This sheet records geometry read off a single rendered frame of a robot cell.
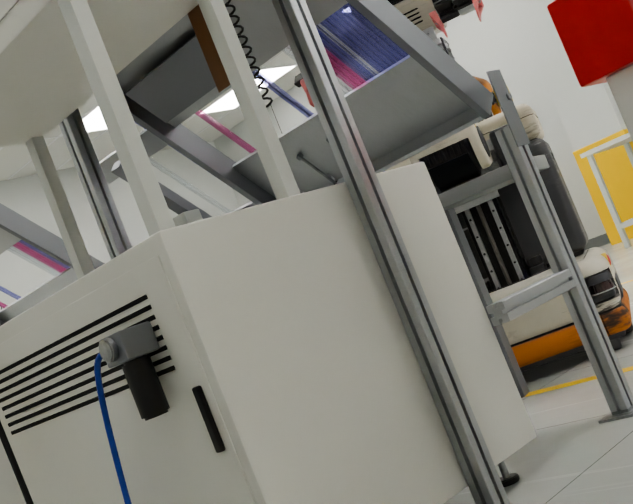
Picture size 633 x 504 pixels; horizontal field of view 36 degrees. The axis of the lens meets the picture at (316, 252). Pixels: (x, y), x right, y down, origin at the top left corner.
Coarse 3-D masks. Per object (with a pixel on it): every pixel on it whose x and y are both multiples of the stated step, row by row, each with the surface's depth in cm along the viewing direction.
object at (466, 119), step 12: (456, 120) 210; (468, 120) 206; (480, 120) 205; (432, 132) 215; (444, 132) 211; (456, 132) 209; (408, 144) 221; (420, 144) 216; (432, 144) 214; (384, 156) 226; (396, 156) 222; (408, 156) 219; (384, 168) 225
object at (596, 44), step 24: (576, 0) 165; (600, 0) 162; (624, 0) 160; (576, 24) 166; (600, 24) 163; (624, 24) 161; (576, 48) 167; (600, 48) 164; (624, 48) 162; (576, 72) 168; (600, 72) 165; (624, 72) 165; (624, 96) 166; (624, 120) 167
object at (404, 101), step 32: (416, 64) 201; (352, 96) 213; (384, 96) 211; (416, 96) 208; (448, 96) 206; (320, 128) 224; (384, 128) 219; (416, 128) 217; (256, 160) 239; (288, 160) 236; (320, 160) 233
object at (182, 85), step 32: (224, 0) 197; (256, 0) 196; (320, 0) 192; (192, 32) 207; (256, 32) 203; (128, 64) 219; (160, 64) 212; (192, 64) 209; (256, 64) 211; (128, 96) 223; (160, 96) 220; (192, 96) 218
